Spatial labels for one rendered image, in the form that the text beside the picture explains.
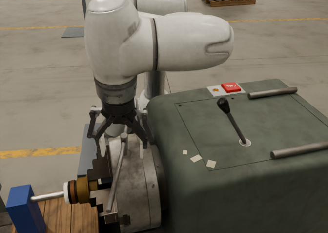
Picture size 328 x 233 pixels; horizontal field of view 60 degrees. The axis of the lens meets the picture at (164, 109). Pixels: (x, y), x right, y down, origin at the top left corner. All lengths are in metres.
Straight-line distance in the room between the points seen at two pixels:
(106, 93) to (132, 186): 0.34
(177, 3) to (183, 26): 0.55
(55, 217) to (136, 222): 0.41
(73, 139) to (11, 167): 0.59
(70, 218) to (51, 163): 1.62
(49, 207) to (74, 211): 0.10
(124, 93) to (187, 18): 0.19
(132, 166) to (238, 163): 0.30
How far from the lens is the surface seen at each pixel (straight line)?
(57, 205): 1.24
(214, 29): 0.56
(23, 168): 2.83
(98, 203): 0.92
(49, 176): 2.66
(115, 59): 0.53
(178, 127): 0.92
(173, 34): 0.53
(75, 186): 0.97
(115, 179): 0.71
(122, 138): 0.79
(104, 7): 0.51
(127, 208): 0.86
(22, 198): 1.00
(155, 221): 0.92
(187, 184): 0.76
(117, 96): 0.59
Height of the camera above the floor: 1.82
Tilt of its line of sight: 34 degrees down
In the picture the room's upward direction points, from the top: straight up
